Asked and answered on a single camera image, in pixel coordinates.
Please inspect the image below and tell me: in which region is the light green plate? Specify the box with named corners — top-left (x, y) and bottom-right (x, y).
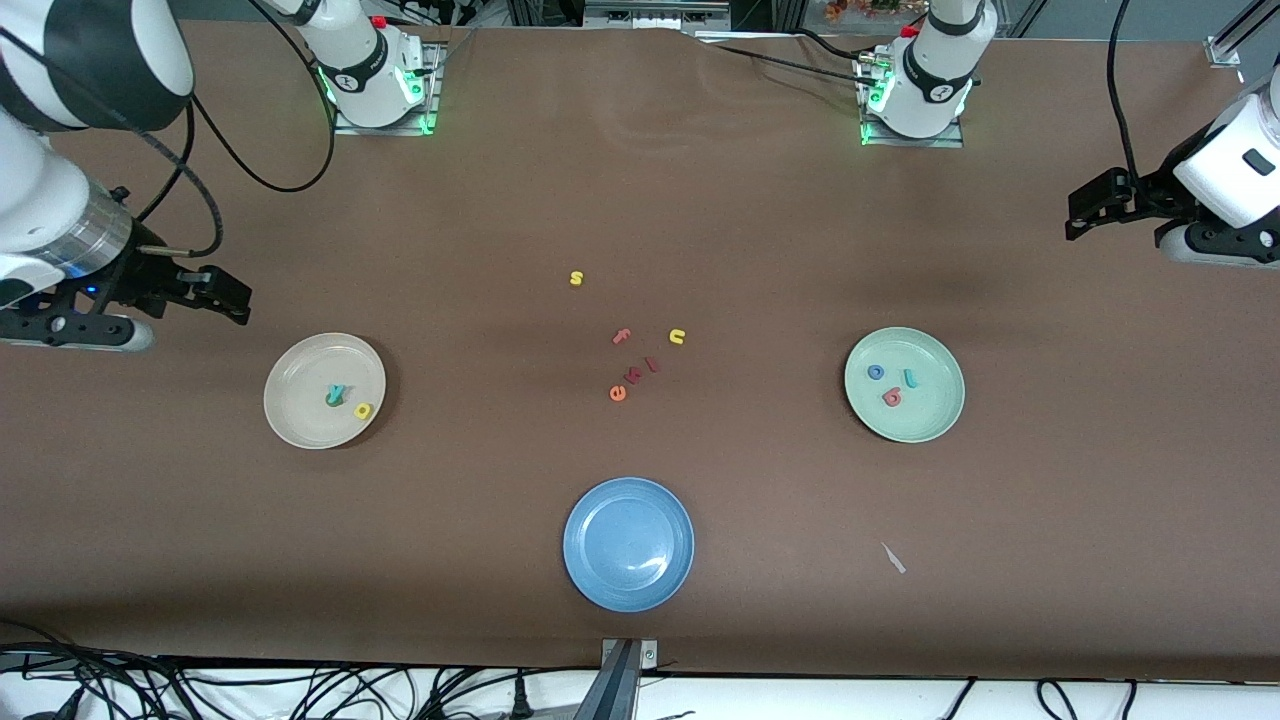
top-left (844, 327), bottom-right (966, 444)

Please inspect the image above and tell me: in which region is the blue plate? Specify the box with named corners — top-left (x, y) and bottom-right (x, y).
top-left (562, 477), bottom-right (696, 613)

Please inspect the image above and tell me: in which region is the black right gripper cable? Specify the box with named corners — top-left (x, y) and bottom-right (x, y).
top-left (0, 25), bottom-right (224, 259)

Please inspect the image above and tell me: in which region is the grey aluminium profile post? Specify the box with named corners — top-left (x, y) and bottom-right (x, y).
top-left (598, 638), bottom-right (659, 720)

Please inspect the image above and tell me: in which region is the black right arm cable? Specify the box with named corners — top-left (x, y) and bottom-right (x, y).
top-left (190, 0), bottom-right (337, 194)

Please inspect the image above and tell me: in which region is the silver aluminium frame bar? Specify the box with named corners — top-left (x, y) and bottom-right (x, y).
top-left (1215, 0), bottom-right (1280, 56)

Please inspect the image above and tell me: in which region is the black cable on table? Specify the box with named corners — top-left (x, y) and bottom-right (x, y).
top-left (700, 40), bottom-right (867, 89)
top-left (795, 28), bottom-right (883, 63)

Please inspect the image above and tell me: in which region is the grey background device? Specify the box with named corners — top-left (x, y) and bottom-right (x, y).
top-left (585, 0), bottom-right (731, 31)

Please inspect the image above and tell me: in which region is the brown table cover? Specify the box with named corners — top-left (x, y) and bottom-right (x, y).
top-left (0, 15), bottom-right (1280, 684)

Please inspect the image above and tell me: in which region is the beige brown plate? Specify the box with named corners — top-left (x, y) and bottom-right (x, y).
top-left (263, 332), bottom-right (387, 450)

